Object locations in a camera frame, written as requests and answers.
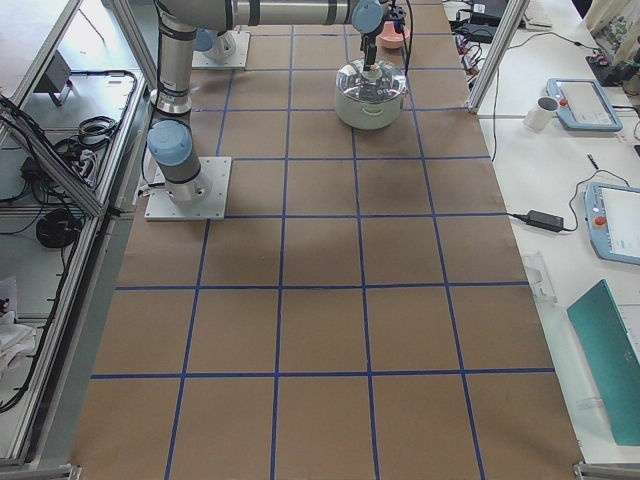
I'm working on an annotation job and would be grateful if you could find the white mug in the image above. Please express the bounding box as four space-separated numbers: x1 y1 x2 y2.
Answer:
523 96 559 132

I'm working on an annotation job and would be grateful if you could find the aluminium frame post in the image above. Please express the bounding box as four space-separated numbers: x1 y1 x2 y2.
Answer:
466 0 529 114

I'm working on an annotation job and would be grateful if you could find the blue teach pendant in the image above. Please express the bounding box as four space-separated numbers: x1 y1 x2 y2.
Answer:
546 78 623 132
584 182 639 265

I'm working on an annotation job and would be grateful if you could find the green board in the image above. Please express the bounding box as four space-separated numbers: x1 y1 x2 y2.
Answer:
567 279 639 446

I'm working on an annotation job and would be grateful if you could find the blue teach pendant near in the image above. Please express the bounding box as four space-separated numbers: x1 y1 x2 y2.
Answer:
584 182 639 265

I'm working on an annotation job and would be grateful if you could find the glass pot lid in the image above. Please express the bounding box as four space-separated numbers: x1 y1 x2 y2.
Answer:
336 59 406 104

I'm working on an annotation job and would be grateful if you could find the blue teach pendant far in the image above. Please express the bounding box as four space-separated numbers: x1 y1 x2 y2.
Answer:
546 78 623 132

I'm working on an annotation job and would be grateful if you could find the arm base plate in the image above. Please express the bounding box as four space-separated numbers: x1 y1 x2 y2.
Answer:
192 29 251 70
144 157 232 221

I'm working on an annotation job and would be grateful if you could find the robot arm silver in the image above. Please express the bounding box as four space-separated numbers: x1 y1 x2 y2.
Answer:
147 1 389 204
194 29 236 63

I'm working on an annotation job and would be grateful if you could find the pink bowl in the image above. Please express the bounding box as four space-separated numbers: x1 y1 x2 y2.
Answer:
378 22 411 50

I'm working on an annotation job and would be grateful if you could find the mint green pot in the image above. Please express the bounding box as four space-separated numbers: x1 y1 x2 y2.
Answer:
335 59 407 130

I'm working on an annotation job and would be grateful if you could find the black power adapter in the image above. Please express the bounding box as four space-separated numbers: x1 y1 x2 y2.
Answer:
510 210 564 233

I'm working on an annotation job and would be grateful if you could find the black braided cable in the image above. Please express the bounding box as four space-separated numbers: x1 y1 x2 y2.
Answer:
394 0 416 76

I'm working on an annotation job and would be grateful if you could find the clear plastic holder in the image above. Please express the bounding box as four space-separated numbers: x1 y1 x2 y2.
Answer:
522 252 557 304

